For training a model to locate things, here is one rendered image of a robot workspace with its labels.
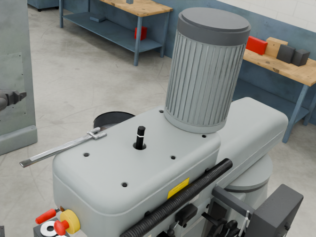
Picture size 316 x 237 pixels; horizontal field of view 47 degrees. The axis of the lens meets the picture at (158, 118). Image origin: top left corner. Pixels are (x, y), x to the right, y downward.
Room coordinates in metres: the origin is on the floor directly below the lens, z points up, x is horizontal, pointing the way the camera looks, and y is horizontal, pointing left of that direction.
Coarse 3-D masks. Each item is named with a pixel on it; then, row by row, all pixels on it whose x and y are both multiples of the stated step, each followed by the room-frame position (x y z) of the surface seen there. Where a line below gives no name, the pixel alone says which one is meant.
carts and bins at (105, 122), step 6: (102, 114) 2.89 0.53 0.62; (108, 114) 2.93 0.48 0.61; (114, 114) 2.96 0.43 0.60; (120, 114) 2.97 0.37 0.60; (126, 114) 2.97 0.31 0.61; (132, 114) 2.96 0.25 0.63; (96, 120) 2.81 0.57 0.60; (102, 120) 2.88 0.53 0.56; (108, 120) 2.93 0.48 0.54; (114, 120) 2.96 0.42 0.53; (120, 120) 2.97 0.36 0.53; (96, 126) 2.80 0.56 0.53; (102, 126) 2.86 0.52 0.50; (108, 126) 2.87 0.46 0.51; (96, 132) 2.59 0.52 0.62
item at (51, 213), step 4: (56, 208) 0.69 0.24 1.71; (48, 212) 0.67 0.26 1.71; (52, 212) 0.67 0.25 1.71; (56, 212) 0.69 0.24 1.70; (40, 216) 0.65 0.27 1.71; (44, 216) 0.66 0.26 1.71; (48, 216) 0.66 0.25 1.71; (52, 216) 0.67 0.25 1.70; (36, 220) 0.64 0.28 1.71; (40, 220) 0.64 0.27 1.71; (44, 220) 0.65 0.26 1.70
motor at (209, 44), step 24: (192, 24) 0.92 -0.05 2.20; (216, 24) 0.92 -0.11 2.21; (240, 24) 0.95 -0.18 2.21; (192, 48) 0.91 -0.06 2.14; (216, 48) 0.89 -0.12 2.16; (240, 48) 0.92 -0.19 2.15; (192, 72) 0.90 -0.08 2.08; (216, 72) 0.89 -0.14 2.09; (168, 96) 0.96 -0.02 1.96; (192, 96) 0.89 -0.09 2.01; (216, 96) 0.89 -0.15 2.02; (168, 120) 0.93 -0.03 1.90; (192, 120) 0.89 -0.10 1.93; (216, 120) 0.91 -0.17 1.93
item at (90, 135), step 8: (96, 128) 0.83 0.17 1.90; (88, 136) 0.79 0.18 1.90; (96, 136) 0.79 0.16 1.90; (64, 144) 0.74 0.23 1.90; (72, 144) 0.74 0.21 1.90; (48, 152) 0.70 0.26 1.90; (56, 152) 0.70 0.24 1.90; (24, 160) 0.66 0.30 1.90; (32, 160) 0.66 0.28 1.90; (40, 160) 0.67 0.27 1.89
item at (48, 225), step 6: (48, 222) 1.14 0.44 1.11; (54, 222) 1.14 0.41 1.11; (36, 228) 1.11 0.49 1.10; (42, 228) 1.10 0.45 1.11; (48, 228) 1.12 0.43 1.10; (36, 234) 1.08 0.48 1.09; (42, 234) 1.07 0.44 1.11; (48, 234) 1.07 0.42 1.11; (54, 234) 1.08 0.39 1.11; (66, 234) 1.10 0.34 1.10
